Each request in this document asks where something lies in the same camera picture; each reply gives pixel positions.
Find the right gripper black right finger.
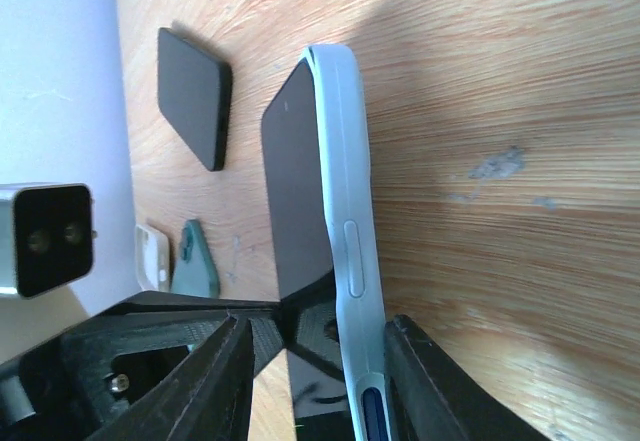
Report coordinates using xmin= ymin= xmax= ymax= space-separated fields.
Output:
xmin=384 ymin=315 xmax=546 ymax=441

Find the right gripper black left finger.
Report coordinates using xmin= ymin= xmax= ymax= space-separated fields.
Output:
xmin=94 ymin=317 xmax=254 ymax=440

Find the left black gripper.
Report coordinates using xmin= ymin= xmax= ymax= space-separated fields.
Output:
xmin=1 ymin=291 xmax=280 ymax=440

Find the white translucent phone case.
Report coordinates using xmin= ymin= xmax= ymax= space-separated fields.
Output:
xmin=134 ymin=224 xmax=171 ymax=292

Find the blue phone dark screen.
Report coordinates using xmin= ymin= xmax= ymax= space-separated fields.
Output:
xmin=261 ymin=58 xmax=358 ymax=440

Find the black phone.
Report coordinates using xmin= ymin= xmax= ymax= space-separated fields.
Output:
xmin=157 ymin=27 xmax=233 ymax=172

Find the light blue phone case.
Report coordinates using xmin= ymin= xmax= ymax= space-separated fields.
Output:
xmin=301 ymin=44 xmax=396 ymax=440

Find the teal phone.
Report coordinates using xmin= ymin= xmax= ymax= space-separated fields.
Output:
xmin=170 ymin=219 xmax=220 ymax=299

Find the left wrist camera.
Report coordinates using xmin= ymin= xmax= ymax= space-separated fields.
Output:
xmin=1 ymin=183 xmax=94 ymax=299

